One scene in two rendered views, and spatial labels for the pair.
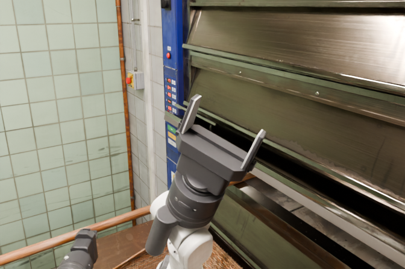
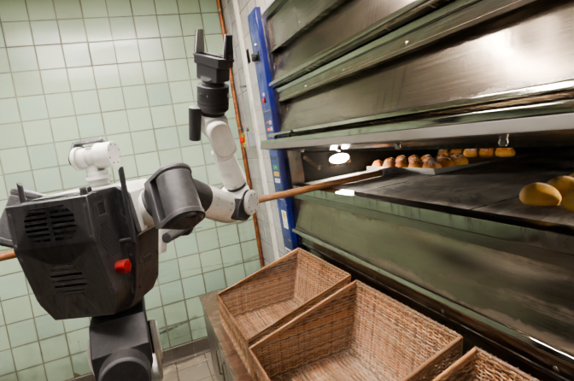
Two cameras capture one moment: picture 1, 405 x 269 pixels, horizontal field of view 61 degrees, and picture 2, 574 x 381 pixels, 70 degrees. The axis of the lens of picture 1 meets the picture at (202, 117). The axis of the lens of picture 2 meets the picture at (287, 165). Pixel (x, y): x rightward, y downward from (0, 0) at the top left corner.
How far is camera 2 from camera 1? 82 cm
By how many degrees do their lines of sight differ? 18
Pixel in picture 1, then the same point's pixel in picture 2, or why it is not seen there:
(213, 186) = (213, 77)
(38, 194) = (172, 260)
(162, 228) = (191, 114)
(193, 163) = (202, 67)
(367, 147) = (374, 91)
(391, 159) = (384, 90)
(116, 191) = (245, 260)
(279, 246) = (355, 225)
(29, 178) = not seen: hidden behind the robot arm
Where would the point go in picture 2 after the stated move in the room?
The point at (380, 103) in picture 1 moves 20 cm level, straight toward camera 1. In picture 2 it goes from (370, 52) to (336, 49)
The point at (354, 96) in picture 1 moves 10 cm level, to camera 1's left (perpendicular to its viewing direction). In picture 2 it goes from (359, 57) to (330, 63)
